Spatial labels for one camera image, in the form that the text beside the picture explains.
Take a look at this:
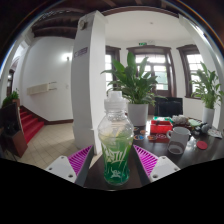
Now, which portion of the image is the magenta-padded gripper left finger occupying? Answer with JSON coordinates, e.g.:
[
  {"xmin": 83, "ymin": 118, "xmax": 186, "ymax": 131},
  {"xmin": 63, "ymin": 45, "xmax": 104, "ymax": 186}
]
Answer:
[{"xmin": 44, "ymin": 144, "xmax": 96, "ymax": 188}]

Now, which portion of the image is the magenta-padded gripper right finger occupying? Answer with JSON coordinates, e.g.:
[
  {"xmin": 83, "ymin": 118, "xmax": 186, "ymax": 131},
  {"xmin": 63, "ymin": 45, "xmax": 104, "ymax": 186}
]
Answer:
[{"xmin": 133, "ymin": 144, "xmax": 182, "ymax": 187}]

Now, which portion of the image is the clear green-labelled drink bottle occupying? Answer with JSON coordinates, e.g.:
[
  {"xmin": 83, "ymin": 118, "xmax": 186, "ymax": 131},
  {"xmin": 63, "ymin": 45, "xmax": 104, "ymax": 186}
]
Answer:
[{"xmin": 97, "ymin": 90, "xmax": 135, "ymax": 187}]

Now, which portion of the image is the white ceramic mug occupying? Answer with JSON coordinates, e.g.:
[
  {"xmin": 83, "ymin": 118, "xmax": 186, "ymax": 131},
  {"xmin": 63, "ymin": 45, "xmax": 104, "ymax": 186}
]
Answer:
[{"xmin": 165, "ymin": 126, "xmax": 192, "ymax": 155}]

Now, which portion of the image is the red plastic basket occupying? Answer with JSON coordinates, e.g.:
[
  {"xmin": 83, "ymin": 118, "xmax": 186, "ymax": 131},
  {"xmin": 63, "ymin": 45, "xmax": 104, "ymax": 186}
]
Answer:
[{"xmin": 149, "ymin": 119, "xmax": 174, "ymax": 135}]

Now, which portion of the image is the flat round red coaster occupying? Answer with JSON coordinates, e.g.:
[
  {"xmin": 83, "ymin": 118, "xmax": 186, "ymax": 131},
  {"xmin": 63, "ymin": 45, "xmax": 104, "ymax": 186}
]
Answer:
[{"xmin": 195, "ymin": 140, "xmax": 209, "ymax": 151}]

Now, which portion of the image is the green flat box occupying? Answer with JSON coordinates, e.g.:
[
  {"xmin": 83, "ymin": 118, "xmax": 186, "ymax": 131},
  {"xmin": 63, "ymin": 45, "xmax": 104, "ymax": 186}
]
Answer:
[{"xmin": 152, "ymin": 116, "xmax": 175, "ymax": 123}]

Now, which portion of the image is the dark tray of small jars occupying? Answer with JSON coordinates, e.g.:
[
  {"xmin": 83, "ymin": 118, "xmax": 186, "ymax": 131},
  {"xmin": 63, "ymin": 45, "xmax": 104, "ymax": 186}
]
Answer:
[{"xmin": 172, "ymin": 114, "xmax": 190, "ymax": 126}]

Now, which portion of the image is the red carpeted staircase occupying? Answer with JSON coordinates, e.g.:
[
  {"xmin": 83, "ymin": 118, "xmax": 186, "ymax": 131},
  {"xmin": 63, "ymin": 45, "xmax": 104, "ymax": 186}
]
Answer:
[{"xmin": 18, "ymin": 105, "xmax": 45, "ymax": 144}]

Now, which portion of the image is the green plant in white pot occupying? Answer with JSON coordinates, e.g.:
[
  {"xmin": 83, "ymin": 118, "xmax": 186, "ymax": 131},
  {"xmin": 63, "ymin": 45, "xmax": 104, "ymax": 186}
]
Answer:
[
  {"xmin": 190, "ymin": 61, "xmax": 224, "ymax": 127},
  {"xmin": 101, "ymin": 51, "xmax": 162, "ymax": 128}
]

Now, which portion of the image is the black chair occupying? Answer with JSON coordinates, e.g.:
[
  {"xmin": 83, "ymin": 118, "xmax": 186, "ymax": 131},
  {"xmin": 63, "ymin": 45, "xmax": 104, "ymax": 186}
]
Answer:
[{"xmin": 153, "ymin": 96, "xmax": 184, "ymax": 118}]

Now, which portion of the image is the printed white booklet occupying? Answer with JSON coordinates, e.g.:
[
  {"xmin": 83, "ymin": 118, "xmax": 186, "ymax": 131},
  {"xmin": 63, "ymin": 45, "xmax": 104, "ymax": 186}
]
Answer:
[{"xmin": 206, "ymin": 127, "xmax": 224, "ymax": 140}]

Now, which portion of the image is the small potted plant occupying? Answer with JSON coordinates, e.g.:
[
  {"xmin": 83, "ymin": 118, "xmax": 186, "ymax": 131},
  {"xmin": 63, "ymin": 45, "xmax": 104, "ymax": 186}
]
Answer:
[{"xmin": 1, "ymin": 90, "xmax": 21, "ymax": 108}]

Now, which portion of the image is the dark wooden double door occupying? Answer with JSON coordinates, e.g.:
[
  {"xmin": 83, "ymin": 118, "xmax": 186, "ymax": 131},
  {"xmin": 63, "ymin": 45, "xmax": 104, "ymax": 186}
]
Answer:
[{"xmin": 127, "ymin": 45, "xmax": 177, "ymax": 99}]

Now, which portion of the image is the dark-framed window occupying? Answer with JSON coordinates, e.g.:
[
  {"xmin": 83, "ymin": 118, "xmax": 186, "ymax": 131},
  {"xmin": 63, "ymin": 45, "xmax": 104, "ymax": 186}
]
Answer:
[
  {"xmin": 105, "ymin": 45, "xmax": 122, "ymax": 92},
  {"xmin": 176, "ymin": 43, "xmax": 205, "ymax": 100}
]

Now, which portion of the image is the dark wooden stair post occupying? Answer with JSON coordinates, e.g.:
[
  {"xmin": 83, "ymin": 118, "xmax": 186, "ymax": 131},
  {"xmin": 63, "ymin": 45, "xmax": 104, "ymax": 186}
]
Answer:
[{"xmin": 0, "ymin": 102, "xmax": 29, "ymax": 159}]

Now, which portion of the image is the glowing wall lamp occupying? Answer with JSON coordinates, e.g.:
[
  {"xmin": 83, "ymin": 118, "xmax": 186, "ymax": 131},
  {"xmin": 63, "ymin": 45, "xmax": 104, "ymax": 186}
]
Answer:
[{"xmin": 61, "ymin": 52, "xmax": 73, "ymax": 63}]

